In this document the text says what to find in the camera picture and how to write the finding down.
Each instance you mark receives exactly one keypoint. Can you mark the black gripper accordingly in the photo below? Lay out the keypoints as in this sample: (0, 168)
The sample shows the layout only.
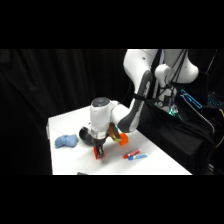
(99, 142)

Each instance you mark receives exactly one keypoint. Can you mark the red cube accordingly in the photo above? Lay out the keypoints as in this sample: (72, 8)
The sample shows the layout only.
(99, 156)

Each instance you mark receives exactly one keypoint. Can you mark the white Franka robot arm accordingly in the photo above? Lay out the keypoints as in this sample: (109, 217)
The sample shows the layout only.
(133, 100)

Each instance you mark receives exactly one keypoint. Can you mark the orange cube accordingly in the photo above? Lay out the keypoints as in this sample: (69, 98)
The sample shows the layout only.
(124, 140)

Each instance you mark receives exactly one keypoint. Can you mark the red marker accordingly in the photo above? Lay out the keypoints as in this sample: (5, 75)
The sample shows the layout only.
(132, 153)

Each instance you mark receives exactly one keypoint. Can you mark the blue crumpled cloth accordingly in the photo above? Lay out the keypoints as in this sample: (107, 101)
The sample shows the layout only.
(66, 140)

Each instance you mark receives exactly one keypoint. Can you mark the blue marker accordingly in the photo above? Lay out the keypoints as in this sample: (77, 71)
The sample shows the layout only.
(137, 156)

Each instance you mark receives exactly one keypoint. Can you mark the black cloth-covered stand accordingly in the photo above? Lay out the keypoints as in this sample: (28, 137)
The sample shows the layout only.
(173, 136)

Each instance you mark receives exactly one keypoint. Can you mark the small green light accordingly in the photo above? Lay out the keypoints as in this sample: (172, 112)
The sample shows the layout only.
(172, 111)

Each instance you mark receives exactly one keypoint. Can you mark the black curtain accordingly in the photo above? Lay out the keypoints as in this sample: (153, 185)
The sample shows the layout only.
(33, 100)

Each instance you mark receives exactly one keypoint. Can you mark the blue-edged panel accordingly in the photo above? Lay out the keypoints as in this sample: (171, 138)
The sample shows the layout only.
(191, 98)

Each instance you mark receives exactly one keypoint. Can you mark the blue-lit keyboard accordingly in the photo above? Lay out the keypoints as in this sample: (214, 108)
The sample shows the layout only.
(216, 100)

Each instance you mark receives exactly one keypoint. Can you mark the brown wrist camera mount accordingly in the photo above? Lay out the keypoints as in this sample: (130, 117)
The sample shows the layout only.
(115, 133)

